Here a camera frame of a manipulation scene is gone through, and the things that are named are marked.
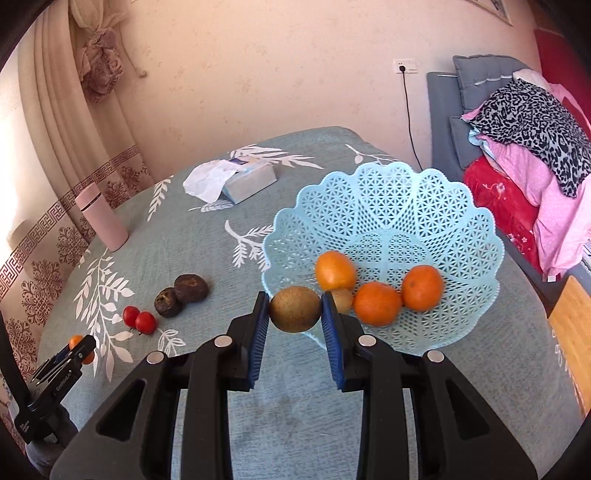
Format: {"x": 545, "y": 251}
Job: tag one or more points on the pink blanket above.
{"x": 562, "y": 226}

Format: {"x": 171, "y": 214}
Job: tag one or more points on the red tomato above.
{"x": 130, "y": 314}
{"x": 145, "y": 323}

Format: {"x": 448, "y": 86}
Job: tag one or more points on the black white leopard cloth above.
{"x": 525, "y": 114}

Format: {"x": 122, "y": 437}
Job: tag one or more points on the brown kiwi fruit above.
{"x": 343, "y": 299}
{"x": 295, "y": 309}

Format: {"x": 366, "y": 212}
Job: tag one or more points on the tissue pack with white tissue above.
{"x": 236, "y": 179}

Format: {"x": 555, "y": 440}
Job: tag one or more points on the beige patterned curtain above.
{"x": 62, "y": 130}

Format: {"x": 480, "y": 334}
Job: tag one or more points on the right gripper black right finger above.
{"x": 458, "y": 434}

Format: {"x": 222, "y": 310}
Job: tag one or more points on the dark brown fruit back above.
{"x": 190, "y": 288}

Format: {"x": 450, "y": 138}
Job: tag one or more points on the orange mandarin in basket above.
{"x": 422, "y": 288}
{"x": 377, "y": 304}

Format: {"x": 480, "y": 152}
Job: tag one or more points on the large orange persimmon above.
{"x": 334, "y": 271}

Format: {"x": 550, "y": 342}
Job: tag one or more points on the dark brown fruit front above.
{"x": 166, "y": 303}

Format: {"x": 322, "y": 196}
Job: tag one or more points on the framed wall picture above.
{"x": 495, "y": 7}

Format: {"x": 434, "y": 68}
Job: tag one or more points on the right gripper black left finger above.
{"x": 130, "y": 436}

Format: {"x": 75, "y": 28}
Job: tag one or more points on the wooden furniture edge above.
{"x": 571, "y": 323}

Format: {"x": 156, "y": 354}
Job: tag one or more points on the white wall socket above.
{"x": 405, "y": 66}

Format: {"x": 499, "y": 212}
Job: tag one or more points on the grey blue cushion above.
{"x": 451, "y": 95}

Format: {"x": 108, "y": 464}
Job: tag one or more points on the dark brown fruit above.
{"x": 166, "y": 303}
{"x": 190, "y": 288}

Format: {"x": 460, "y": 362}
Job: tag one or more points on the teal leaf-pattern tablecloth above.
{"x": 294, "y": 423}

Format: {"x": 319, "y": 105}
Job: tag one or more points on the pink thermos bottle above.
{"x": 101, "y": 217}

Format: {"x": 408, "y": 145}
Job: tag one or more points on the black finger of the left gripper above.
{"x": 80, "y": 349}

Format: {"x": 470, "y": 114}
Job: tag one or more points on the light blue lattice fruit basket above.
{"x": 388, "y": 219}

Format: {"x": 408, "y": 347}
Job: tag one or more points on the red blanket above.
{"x": 513, "y": 213}

